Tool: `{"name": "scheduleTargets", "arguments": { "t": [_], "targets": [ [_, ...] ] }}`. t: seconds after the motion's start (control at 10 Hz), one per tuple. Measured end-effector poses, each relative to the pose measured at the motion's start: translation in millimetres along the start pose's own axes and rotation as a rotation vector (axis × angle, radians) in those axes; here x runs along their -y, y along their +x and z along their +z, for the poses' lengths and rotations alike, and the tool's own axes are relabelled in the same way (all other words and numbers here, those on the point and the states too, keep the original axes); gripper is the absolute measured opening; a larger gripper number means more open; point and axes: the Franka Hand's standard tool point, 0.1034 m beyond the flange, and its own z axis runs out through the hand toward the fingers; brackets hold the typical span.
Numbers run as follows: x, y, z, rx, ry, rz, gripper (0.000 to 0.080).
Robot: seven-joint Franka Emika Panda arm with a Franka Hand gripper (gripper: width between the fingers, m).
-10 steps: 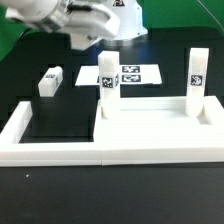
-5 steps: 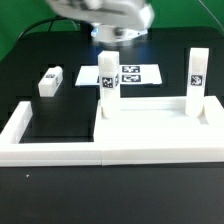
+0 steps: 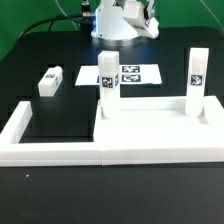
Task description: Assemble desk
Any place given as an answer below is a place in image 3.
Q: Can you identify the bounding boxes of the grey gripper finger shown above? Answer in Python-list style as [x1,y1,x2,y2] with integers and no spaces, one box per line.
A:
[147,0,156,17]

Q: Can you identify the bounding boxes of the white desk tabletop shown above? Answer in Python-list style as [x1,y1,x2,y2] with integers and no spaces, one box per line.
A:
[93,96,224,143]

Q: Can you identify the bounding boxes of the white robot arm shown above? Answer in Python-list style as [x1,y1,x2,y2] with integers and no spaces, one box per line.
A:
[91,0,159,47]

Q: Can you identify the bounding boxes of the white marker sheet with tags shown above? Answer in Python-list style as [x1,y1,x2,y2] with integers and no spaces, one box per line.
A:
[75,64,162,86]

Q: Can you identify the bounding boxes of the black cable connector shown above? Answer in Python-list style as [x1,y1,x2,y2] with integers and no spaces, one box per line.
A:
[80,0,96,33]

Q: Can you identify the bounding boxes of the grey thin cable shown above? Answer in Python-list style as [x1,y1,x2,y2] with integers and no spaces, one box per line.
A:
[54,0,79,32]

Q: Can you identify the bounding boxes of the black cable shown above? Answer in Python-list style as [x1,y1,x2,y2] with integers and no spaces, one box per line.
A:
[18,13,84,41]

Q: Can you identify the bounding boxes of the white U-shaped obstacle frame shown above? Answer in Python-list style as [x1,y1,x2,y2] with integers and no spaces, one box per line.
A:
[0,101,224,167]

